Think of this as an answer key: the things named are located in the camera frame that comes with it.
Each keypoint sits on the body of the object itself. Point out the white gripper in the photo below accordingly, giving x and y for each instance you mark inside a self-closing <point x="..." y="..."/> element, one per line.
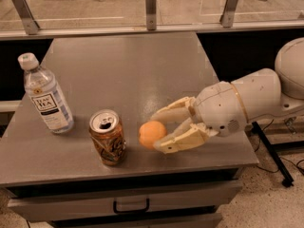
<point x="218" y="108"/>

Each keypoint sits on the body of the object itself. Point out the orange fruit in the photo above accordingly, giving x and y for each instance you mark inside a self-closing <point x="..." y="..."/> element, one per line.
<point x="150" y="132"/>

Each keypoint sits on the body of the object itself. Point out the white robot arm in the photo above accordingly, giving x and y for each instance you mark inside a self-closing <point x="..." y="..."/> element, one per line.
<point x="273" y="93"/>

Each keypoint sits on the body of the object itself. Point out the orange soda can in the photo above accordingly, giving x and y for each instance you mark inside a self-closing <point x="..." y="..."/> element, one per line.
<point x="106" y="132"/>

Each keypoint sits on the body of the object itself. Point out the black floor stand bar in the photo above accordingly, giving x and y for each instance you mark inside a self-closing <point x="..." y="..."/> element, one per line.
<point x="287" y="178"/>

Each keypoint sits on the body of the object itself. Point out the grey drawer cabinet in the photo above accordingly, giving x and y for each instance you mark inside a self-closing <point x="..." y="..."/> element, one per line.
<point x="61" y="180"/>

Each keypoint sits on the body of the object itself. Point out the clear tea bottle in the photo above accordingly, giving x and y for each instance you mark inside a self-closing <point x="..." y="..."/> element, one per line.
<point x="46" y="94"/>

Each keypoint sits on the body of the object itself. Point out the black drawer handle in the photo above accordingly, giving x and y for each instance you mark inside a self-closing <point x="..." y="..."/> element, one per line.
<point x="133" y="207"/>

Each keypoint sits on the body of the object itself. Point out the right metal railing bracket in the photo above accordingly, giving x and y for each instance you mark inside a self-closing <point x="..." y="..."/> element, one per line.
<point x="228" y="15"/>

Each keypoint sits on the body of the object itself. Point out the metal railing bracket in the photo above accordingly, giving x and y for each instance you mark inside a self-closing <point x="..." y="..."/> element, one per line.
<point x="31" y="27"/>
<point x="228" y="15"/>
<point x="151" y="14"/>

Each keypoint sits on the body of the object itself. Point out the middle metal railing bracket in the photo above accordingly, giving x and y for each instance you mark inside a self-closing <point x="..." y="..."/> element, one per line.
<point x="151" y="14"/>

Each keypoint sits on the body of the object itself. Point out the left metal railing bracket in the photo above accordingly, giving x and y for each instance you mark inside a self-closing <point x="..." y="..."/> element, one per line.
<point x="31" y="27"/>

